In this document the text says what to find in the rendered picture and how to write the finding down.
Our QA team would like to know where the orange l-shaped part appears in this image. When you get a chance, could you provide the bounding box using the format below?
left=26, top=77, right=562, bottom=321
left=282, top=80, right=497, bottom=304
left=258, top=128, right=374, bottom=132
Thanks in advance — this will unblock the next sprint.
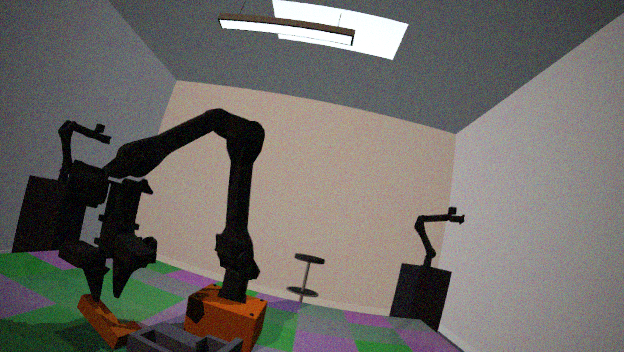
left=77, top=293, right=142, bottom=350

